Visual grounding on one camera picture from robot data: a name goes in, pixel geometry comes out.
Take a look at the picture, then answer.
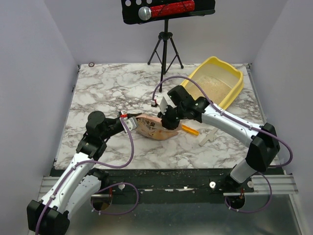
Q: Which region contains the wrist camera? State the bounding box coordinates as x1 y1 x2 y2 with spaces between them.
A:
119 112 139 133
151 94 176 115

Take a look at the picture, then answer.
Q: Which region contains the white bag sealing clip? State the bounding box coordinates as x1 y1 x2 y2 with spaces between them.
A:
199 128 218 146

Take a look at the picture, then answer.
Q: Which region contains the black tripod stand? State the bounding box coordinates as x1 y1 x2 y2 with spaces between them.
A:
147 20 184 82

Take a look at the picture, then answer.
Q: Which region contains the red handled microphone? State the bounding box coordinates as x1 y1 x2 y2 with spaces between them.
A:
138 0 195 21

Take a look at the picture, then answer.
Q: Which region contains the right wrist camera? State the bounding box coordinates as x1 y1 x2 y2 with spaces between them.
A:
151 94 176 115

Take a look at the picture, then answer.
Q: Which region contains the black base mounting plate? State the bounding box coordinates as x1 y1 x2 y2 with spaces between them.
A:
88 168 256 205

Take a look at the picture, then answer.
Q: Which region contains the yellow litter box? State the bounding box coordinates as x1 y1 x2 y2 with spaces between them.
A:
189 56 244 110

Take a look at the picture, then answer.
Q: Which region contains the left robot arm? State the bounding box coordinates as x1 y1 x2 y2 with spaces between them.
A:
26 111 137 235

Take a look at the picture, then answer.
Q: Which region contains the yellow litter scoop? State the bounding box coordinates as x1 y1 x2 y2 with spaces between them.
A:
181 125 200 136

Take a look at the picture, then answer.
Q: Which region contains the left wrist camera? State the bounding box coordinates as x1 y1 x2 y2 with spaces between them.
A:
119 112 139 133

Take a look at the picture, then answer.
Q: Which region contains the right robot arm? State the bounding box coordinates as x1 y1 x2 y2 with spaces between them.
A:
155 85 280 192

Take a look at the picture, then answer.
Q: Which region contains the aluminium rail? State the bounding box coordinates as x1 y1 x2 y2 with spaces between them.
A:
38 175 299 199

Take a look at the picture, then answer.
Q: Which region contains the pink cat litter bag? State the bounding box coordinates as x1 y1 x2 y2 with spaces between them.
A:
135 114 182 141

